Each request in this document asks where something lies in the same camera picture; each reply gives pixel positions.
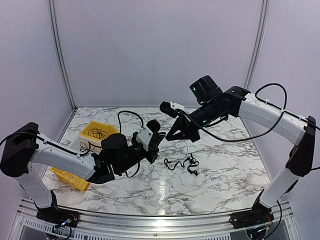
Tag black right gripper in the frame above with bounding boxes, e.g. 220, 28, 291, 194
165, 99, 221, 143

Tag white cables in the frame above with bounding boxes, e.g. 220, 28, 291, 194
61, 171, 82, 185

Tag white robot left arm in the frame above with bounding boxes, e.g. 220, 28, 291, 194
0, 120, 166, 223

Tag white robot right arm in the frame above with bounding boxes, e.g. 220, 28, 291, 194
159, 75, 317, 224

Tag yellow bin far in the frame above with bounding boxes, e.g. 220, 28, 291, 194
79, 121, 118, 141

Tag yellow bin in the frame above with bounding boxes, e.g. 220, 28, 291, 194
79, 121, 118, 141
49, 167, 89, 192

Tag white bin middle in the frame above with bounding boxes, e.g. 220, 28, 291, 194
69, 137, 101, 154

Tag yellow bin near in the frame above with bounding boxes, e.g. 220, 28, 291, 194
49, 167, 89, 192

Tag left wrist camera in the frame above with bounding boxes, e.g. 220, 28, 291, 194
136, 119, 161, 152

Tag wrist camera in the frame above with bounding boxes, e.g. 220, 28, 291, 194
159, 101, 189, 118
136, 119, 161, 152

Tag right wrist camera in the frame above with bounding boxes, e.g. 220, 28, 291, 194
159, 101, 189, 118

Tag black cables in far bin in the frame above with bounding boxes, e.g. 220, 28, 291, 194
89, 126, 112, 141

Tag right aluminium corner post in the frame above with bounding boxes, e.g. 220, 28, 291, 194
243, 0, 270, 90

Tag aluminium corner post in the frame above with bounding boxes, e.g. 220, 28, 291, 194
47, 0, 77, 112
243, 0, 270, 90

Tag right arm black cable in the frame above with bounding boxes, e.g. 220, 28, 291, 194
189, 83, 320, 171

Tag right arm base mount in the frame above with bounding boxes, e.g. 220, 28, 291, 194
229, 199, 274, 229

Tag left aluminium corner post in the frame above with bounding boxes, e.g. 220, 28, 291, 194
47, 0, 77, 112

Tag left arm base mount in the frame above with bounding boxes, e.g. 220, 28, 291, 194
36, 206, 80, 228

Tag aluminium front rail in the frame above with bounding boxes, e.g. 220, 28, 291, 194
14, 197, 293, 240

